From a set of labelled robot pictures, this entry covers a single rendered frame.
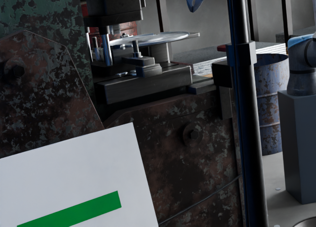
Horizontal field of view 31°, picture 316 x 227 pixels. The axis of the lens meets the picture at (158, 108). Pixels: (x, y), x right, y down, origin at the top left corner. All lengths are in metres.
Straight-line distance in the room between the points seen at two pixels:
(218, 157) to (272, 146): 1.22
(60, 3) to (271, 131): 1.69
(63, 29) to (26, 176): 0.42
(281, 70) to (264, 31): 3.54
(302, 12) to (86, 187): 5.52
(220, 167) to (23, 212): 0.67
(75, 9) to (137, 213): 0.61
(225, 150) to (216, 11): 4.34
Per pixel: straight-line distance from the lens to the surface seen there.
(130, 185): 1.67
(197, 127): 1.79
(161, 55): 1.95
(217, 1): 6.16
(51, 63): 1.56
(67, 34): 1.65
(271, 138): 3.06
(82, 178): 1.61
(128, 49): 1.86
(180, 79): 1.79
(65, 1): 1.65
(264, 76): 2.96
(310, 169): 2.43
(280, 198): 2.54
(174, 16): 5.87
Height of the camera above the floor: 1.00
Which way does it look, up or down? 13 degrees down
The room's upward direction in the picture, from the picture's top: 8 degrees counter-clockwise
